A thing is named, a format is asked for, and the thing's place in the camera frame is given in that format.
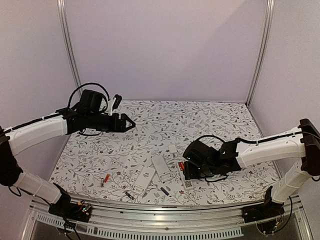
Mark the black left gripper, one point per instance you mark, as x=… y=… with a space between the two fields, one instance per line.
x=121 y=128

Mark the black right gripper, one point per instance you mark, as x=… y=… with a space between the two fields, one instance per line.
x=189 y=172

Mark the white remote control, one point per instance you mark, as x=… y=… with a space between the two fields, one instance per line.
x=162 y=170

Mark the blue battery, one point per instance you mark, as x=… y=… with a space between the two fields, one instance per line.
x=164 y=191

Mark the white remote with logo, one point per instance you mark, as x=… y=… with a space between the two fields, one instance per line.
x=143 y=181

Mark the red battery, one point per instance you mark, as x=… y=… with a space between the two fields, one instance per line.
x=106 y=178

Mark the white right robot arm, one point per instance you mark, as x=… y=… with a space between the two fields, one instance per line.
x=301 y=143

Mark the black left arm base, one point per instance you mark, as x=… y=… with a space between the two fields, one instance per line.
x=64 y=208

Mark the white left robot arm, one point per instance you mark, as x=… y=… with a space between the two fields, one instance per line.
x=94 y=111

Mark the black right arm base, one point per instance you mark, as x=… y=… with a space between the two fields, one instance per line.
x=265 y=210

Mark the red batteries in QR remote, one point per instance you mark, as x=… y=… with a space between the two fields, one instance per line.
x=181 y=166

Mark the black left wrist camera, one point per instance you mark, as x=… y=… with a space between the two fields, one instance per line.
x=116 y=101

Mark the aluminium front rail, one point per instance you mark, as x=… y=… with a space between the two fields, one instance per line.
x=116 y=220

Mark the aluminium back left frame post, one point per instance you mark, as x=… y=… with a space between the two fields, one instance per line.
x=61 y=7

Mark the aluminium frame post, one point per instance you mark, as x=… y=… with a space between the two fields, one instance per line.
x=61 y=7
x=262 y=51

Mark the aluminium back right frame post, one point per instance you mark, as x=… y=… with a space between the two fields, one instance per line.
x=262 y=51

